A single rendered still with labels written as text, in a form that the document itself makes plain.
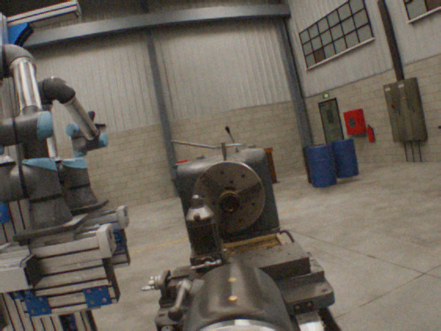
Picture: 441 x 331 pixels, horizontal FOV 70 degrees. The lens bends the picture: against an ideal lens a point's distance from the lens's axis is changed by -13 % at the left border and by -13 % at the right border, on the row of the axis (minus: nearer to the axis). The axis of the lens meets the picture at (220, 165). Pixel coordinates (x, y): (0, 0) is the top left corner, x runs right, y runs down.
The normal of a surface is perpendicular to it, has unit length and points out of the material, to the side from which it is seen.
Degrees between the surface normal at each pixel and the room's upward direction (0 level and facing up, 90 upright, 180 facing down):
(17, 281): 90
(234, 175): 90
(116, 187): 90
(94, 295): 90
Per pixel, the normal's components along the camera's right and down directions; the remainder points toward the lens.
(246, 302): 0.11, -0.99
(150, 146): 0.29, 0.00
